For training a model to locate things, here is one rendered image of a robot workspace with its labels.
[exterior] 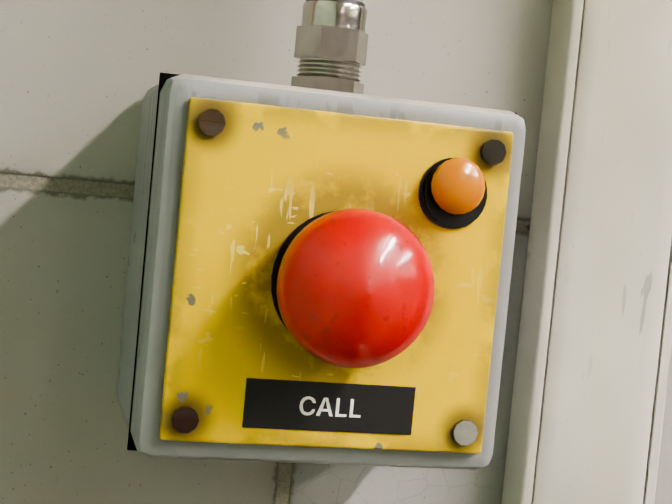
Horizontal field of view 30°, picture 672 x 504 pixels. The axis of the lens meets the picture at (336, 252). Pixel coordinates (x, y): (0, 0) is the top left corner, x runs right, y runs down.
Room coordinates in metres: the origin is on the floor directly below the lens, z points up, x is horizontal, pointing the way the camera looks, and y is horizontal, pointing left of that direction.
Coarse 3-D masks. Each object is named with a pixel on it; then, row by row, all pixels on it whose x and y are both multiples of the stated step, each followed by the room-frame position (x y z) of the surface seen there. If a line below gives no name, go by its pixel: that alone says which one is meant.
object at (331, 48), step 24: (312, 0) 0.36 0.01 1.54; (336, 0) 0.36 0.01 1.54; (360, 0) 0.36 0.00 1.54; (312, 24) 0.36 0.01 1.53; (336, 24) 0.36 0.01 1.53; (360, 24) 0.36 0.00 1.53; (312, 48) 0.36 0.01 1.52; (336, 48) 0.35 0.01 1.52; (360, 48) 0.36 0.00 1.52; (312, 72) 0.36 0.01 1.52; (336, 72) 0.36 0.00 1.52; (360, 72) 0.36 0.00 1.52
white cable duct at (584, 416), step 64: (576, 0) 0.40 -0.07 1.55; (640, 0) 0.41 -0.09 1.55; (576, 64) 0.40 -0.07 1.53; (640, 64) 0.41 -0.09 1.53; (576, 128) 0.40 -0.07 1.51; (640, 128) 0.41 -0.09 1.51; (576, 192) 0.40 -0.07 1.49; (640, 192) 0.41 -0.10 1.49; (576, 256) 0.40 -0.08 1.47; (640, 256) 0.41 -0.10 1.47; (576, 320) 0.40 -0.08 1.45; (640, 320) 0.41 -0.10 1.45; (576, 384) 0.40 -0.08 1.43; (640, 384) 0.41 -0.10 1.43; (512, 448) 0.41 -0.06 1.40; (576, 448) 0.41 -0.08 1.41; (640, 448) 0.41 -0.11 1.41
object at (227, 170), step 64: (192, 128) 0.32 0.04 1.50; (256, 128) 0.32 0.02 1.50; (320, 128) 0.33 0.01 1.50; (384, 128) 0.33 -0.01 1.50; (448, 128) 0.33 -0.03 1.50; (512, 128) 0.34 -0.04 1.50; (192, 192) 0.32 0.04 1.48; (256, 192) 0.32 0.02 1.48; (320, 192) 0.33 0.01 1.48; (384, 192) 0.33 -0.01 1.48; (512, 192) 0.34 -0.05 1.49; (192, 256) 0.32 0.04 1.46; (256, 256) 0.32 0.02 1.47; (448, 256) 0.33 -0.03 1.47; (512, 256) 0.34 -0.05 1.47; (128, 320) 0.36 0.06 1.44; (192, 320) 0.32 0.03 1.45; (256, 320) 0.32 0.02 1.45; (448, 320) 0.34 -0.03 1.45; (128, 384) 0.35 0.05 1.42; (192, 384) 0.32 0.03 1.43; (256, 384) 0.32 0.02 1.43; (320, 384) 0.33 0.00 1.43; (384, 384) 0.33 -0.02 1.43; (448, 384) 0.34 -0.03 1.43; (128, 448) 0.33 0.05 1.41; (192, 448) 0.32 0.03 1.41; (256, 448) 0.33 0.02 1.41; (320, 448) 0.33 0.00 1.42; (384, 448) 0.33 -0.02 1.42; (448, 448) 0.34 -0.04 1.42
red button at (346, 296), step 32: (320, 224) 0.31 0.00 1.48; (352, 224) 0.30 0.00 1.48; (384, 224) 0.31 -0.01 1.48; (288, 256) 0.31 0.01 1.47; (320, 256) 0.30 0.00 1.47; (352, 256) 0.30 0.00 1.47; (384, 256) 0.30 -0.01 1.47; (416, 256) 0.31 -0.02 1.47; (288, 288) 0.30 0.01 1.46; (320, 288) 0.30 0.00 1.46; (352, 288) 0.30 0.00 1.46; (384, 288) 0.30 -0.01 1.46; (416, 288) 0.31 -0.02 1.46; (288, 320) 0.31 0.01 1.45; (320, 320) 0.30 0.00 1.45; (352, 320) 0.30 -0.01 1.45; (384, 320) 0.30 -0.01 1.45; (416, 320) 0.31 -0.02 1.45; (320, 352) 0.30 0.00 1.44; (352, 352) 0.30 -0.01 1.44; (384, 352) 0.31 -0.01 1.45
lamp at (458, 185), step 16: (448, 160) 0.33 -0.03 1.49; (464, 160) 0.33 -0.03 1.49; (448, 176) 0.33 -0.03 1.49; (464, 176) 0.33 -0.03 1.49; (480, 176) 0.33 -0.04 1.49; (432, 192) 0.33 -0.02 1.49; (448, 192) 0.33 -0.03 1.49; (464, 192) 0.33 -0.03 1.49; (480, 192) 0.33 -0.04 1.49; (448, 208) 0.33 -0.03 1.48; (464, 208) 0.33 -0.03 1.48
